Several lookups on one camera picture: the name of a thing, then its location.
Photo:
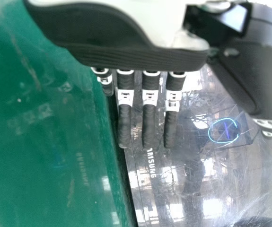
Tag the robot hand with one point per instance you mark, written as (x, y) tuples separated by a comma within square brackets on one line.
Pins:
[(116, 35)]

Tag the black oven with glass door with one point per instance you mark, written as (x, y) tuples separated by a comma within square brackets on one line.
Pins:
[(209, 165)]

